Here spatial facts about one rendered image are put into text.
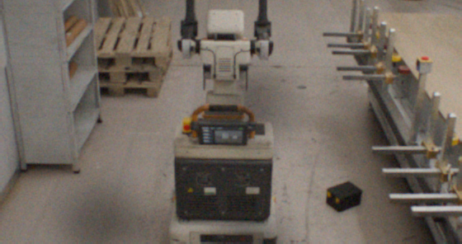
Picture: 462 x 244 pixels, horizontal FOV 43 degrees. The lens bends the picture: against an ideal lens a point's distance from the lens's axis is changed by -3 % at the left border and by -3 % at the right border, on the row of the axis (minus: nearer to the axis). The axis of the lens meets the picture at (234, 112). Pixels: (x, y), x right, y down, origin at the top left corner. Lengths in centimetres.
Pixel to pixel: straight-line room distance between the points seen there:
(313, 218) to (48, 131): 198
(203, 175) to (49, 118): 152
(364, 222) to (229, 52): 148
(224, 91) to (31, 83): 151
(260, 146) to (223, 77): 47
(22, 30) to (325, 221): 239
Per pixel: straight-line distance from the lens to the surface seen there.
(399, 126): 379
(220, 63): 343
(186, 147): 327
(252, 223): 351
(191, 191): 340
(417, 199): 279
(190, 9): 358
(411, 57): 440
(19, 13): 425
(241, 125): 311
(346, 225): 404
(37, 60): 432
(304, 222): 403
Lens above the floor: 231
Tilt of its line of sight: 25 degrees down
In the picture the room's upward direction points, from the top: 1 degrees clockwise
